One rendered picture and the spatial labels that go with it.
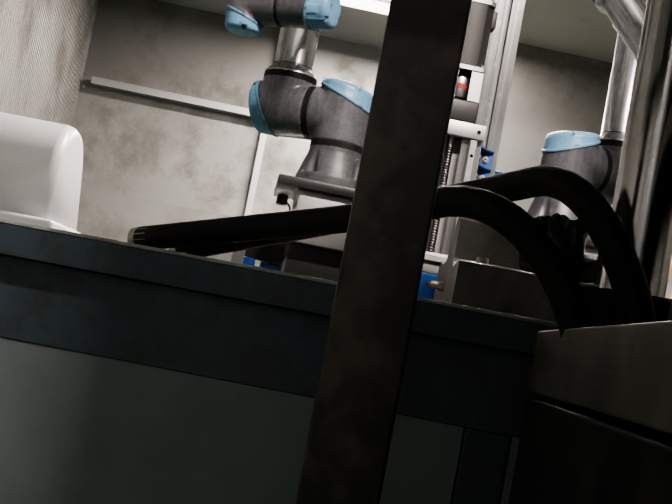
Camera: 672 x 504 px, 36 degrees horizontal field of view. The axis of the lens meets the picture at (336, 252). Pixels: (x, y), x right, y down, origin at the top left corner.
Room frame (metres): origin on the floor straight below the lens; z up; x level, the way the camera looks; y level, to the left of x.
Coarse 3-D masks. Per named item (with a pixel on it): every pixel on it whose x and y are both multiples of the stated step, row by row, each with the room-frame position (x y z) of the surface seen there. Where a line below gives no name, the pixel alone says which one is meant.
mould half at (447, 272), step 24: (456, 240) 1.36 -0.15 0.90; (480, 240) 1.35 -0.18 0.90; (504, 240) 1.35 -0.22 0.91; (456, 264) 1.26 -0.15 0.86; (480, 264) 1.23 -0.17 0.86; (504, 264) 1.34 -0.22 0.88; (456, 288) 1.23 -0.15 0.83; (480, 288) 1.23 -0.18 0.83; (504, 288) 1.22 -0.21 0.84; (528, 288) 1.22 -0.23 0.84; (504, 312) 1.22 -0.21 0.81; (528, 312) 1.22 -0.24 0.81; (552, 312) 1.22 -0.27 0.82
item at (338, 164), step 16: (320, 144) 2.10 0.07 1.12; (336, 144) 2.09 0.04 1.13; (352, 144) 2.10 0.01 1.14; (304, 160) 2.12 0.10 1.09; (320, 160) 2.09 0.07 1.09; (336, 160) 2.08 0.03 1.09; (352, 160) 2.10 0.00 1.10; (304, 176) 2.09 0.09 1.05; (320, 176) 2.07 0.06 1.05; (336, 176) 2.07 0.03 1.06; (352, 176) 2.10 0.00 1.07
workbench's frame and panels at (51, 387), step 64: (0, 256) 1.15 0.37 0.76; (64, 256) 1.12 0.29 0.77; (128, 256) 1.12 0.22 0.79; (0, 320) 1.15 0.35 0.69; (64, 320) 1.14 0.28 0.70; (128, 320) 1.14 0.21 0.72; (192, 320) 1.13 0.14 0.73; (256, 320) 1.13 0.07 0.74; (320, 320) 1.13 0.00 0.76; (448, 320) 1.10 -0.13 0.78; (512, 320) 1.10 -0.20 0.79; (0, 384) 1.15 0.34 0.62; (64, 384) 1.14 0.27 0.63; (128, 384) 1.14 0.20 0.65; (192, 384) 1.14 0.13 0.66; (256, 384) 1.13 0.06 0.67; (448, 384) 1.12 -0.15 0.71; (512, 384) 1.11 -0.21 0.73; (0, 448) 1.15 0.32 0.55; (64, 448) 1.14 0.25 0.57; (128, 448) 1.14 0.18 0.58; (192, 448) 1.13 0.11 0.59; (256, 448) 1.13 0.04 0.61; (448, 448) 1.12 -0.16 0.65; (512, 448) 1.12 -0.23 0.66
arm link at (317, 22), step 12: (276, 0) 1.88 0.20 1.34; (288, 0) 1.87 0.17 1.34; (300, 0) 1.87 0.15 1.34; (312, 0) 1.86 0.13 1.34; (324, 0) 1.85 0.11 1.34; (336, 0) 1.88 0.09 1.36; (276, 12) 1.89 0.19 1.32; (288, 12) 1.88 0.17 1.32; (300, 12) 1.87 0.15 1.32; (312, 12) 1.86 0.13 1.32; (324, 12) 1.85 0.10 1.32; (336, 12) 1.89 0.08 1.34; (288, 24) 1.90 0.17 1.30; (300, 24) 1.89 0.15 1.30; (312, 24) 1.88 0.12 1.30; (324, 24) 1.87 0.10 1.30; (336, 24) 1.90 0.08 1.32
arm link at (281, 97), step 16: (288, 32) 2.16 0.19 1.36; (304, 32) 2.15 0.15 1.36; (288, 48) 2.15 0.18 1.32; (304, 48) 2.16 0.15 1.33; (288, 64) 2.15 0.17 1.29; (304, 64) 2.16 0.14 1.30; (272, 80) 2.15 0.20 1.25; (288, 80) 2.14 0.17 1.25; (304, 80) 2.15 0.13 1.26; (256, 96) 2.15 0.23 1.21; (272, 96) 2.14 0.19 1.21; (288, 96) 2.13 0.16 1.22; (256, 112) 2.16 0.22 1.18; (272, 112) 2.14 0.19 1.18; (288, 112) 2.13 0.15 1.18; (256, 128) 2.19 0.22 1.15; (272, 128) 2.17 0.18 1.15; (288, 128) 2.15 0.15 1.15
